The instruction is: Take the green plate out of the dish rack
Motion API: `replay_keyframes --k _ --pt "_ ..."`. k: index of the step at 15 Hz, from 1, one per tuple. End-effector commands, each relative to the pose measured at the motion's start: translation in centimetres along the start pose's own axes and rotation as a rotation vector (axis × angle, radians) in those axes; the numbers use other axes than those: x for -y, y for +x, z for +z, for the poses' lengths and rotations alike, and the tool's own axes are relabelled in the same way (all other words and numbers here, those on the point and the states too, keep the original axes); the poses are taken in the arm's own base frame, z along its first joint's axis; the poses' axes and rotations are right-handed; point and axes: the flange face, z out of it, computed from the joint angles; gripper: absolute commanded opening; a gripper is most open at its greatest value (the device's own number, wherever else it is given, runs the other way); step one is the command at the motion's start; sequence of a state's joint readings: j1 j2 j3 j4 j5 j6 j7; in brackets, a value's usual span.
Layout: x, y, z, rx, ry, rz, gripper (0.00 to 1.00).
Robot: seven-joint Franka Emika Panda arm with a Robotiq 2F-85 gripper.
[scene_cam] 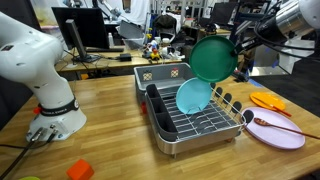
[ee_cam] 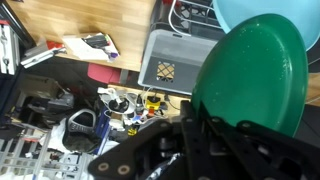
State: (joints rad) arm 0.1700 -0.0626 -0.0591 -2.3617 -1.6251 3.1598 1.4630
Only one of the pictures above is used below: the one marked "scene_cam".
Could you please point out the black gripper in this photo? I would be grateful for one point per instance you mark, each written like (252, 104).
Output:
(268, 30)

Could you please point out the green plate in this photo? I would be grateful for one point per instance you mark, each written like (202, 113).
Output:
(213, 60)

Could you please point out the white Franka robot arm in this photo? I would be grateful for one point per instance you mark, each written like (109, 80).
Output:
(33, 60)

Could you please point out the red clip at robot base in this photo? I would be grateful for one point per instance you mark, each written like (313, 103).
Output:
(37, 110)

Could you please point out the orange plate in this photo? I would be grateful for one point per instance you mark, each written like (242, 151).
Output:
(271, 99)

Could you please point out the teal plate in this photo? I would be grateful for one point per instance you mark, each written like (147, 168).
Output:
(193, 96)

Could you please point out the lilac plate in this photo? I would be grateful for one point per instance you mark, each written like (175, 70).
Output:
(276, 136)

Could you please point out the red clip beside rack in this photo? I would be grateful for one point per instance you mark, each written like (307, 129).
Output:
(143, 108)

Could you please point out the blue tape piece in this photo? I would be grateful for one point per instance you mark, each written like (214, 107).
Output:
(255, 83)

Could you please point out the dark background monitor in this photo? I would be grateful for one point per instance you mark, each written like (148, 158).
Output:
(224, 12)

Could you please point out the silver metal panel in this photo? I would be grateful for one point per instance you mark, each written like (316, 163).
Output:
(293, 63)

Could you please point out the wooden spoon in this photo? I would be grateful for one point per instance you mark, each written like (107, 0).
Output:
(261, 122)

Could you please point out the grey plastic crate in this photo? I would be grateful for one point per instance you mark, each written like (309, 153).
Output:
(160, 71)

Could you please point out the yellow red toy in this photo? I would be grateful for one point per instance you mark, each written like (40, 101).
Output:
(154, 54)

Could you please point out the white hanging cloth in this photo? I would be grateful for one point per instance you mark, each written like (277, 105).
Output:
(139, 11)

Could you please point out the grey utensil caddy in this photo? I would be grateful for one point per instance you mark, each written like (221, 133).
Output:
(166, 125)

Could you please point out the clear plastic bin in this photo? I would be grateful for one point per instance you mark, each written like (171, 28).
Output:
(133, 43)

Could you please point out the black power adapter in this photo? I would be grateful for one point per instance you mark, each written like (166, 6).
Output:
(125, 57)

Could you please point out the white bottle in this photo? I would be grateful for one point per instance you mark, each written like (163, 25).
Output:
(111, 40)

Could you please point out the wooden desk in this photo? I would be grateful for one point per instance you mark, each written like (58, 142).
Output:
(100, 63)

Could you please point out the black computer monitor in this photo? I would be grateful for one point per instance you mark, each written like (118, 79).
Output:
(90, 26)

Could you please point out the orange block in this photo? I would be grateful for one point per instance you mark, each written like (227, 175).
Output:
(80, 170)

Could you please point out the light green object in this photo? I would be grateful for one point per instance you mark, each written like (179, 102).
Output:
(30, 178)

